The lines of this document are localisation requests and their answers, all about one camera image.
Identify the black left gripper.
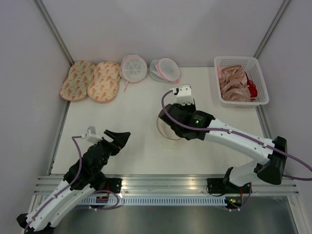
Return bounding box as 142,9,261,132
95,130,131,174

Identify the cream mesh laundry bag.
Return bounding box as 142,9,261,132
156,117,181,141

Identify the pink bra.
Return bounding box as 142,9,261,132
217,65,252,102

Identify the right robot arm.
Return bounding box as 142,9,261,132
158,103,287,193

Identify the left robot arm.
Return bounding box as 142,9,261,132
17,127,131,234

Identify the pink trimmed mesh bag right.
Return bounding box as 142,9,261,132
149,58,181,83

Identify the pink trimmed mesh bag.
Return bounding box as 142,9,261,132
119,55,147,91
149,58,181,83

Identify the floral bra pad right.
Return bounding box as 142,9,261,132
87,61,121,103

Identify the floral bra pad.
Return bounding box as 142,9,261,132
59,60,96,101
87,61,121,103

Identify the floral bra pad left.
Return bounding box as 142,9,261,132
59,60,96,101

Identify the pink trimmed mesh bag left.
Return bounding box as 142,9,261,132
119,55,147,91

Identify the red bra in basket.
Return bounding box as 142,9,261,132
245,73,258,99

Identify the white plastic basket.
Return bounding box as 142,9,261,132
214,56,269,107

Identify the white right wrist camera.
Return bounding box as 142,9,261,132
172,84,195,106

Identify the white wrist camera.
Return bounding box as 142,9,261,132
172,84,195,106
85,126,101,144

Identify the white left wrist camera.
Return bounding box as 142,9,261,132
85,126,101,144

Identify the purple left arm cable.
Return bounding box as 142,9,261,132
23,135,120,234

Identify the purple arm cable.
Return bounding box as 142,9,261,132
23,135,120,234
161,89,312,213

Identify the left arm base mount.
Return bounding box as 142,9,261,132
95,178,122,194

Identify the aluminium front rail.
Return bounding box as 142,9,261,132
34,174,300,195

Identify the white slotted cable duct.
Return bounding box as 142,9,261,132
79,196,227,206

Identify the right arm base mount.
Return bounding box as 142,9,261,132
206,178,251,196

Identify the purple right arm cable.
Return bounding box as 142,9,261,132
161,89,312,213

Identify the right aluminium corner post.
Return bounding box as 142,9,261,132
253,0,292,59

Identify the aluminium corner post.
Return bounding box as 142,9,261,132
33,0,74,65
253,0,292,59

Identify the left aluminium corner post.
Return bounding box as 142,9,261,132
33,0,74,65

